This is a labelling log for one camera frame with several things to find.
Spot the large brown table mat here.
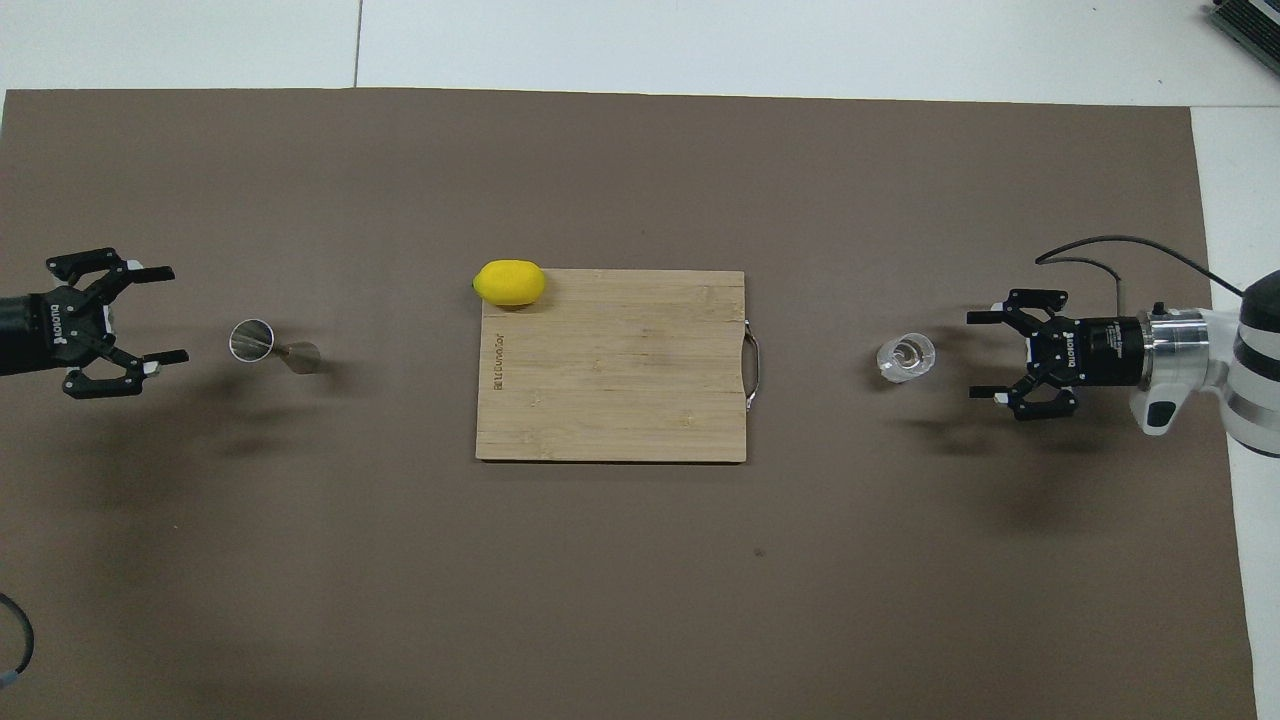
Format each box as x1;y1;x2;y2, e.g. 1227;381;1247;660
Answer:
0;88;1259;720

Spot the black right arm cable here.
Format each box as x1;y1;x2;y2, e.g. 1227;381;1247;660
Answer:
1035;235;1246;313

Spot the yellow lemon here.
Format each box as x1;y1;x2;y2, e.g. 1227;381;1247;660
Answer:
472;259;548;307

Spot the bamboo cutting board, metal handle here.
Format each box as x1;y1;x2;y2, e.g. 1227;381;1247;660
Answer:
475;268;763;464

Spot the small clear glass cup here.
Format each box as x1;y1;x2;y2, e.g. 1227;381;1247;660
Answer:
876;332;937;384

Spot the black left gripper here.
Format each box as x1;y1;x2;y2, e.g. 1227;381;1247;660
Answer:
0;248;189;399

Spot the steel double jigger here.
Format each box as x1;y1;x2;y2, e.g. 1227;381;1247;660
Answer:
229;318;322;376

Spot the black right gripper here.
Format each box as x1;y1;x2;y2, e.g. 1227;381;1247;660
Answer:
967;289;1149;421

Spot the grey ribbed device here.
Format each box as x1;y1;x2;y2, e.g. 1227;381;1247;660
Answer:
1205;0;1280;76

